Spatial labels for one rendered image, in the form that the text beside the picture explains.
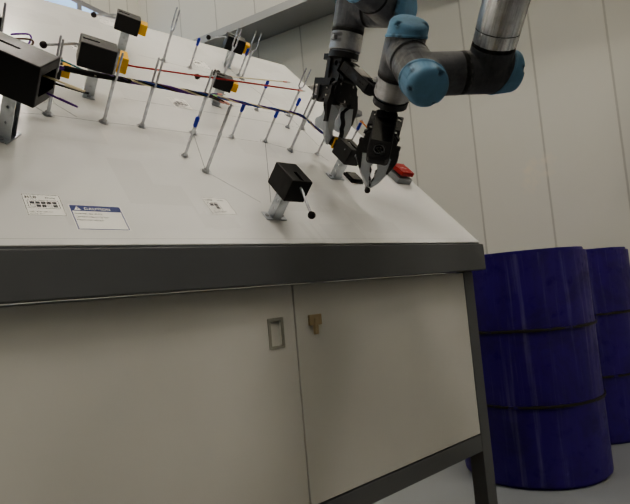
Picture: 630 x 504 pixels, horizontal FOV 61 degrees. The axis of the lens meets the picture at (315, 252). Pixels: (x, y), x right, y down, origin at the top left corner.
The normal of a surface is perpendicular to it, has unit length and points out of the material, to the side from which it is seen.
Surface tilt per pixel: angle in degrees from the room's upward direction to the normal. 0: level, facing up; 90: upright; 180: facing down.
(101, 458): 90
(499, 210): 90
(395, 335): 90
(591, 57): 90
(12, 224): 46
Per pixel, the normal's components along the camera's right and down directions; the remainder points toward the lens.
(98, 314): 0.65, -0.11
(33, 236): 0.41, -0.77
